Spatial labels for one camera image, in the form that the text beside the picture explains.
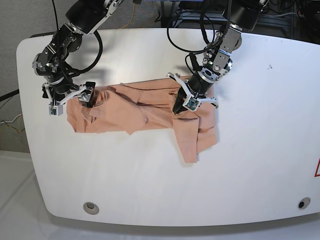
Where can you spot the table grommet hole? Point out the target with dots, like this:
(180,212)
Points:
(91,208)
(304,203)

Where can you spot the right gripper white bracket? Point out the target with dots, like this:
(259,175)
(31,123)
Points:
(59,95)

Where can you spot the right table grommet hole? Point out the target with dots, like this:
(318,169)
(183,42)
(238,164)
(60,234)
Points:
(304,203)

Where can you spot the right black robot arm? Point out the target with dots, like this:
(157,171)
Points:
(84,17)

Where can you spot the peach orange T-shirt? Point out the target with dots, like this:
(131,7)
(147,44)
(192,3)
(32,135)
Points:
(146,105)

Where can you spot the black metal equipment frame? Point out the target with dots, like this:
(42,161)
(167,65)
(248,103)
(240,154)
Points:
(292,19)

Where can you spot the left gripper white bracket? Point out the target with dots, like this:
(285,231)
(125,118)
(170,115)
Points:
(196,87)

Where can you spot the left table grommet hole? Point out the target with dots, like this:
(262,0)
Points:
(91,208)

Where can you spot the black bar table edge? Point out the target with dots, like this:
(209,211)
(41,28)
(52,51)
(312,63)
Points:
(41,34)

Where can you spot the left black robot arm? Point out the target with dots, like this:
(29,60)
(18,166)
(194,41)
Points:
(213,62)

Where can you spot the red triangle sticker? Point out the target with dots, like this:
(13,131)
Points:
(317,172)

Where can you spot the black table leg left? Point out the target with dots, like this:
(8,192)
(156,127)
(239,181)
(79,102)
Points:
(9,95)

